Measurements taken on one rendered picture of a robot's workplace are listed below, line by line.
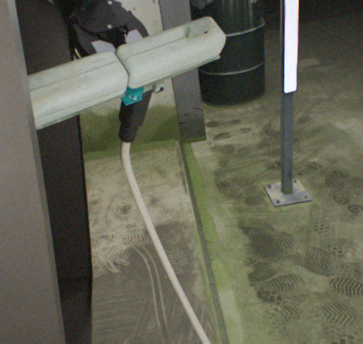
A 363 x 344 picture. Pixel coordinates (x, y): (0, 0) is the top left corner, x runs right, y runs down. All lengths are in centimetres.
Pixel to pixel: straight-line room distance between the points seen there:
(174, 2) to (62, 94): 206
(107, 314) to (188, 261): 41
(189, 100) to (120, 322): 156
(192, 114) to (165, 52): 218
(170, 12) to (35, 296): 220
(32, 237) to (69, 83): 18
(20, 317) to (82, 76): 25
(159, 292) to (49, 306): 128
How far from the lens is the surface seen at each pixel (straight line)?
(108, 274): 180
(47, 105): 43
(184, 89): 259
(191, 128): 270
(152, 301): 164
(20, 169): 31
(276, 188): 218
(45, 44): 89
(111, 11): 58
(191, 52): 51
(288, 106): 188
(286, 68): 178
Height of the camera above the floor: 129
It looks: 31 degrees down
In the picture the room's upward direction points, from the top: 10 degrees counter-clockwise
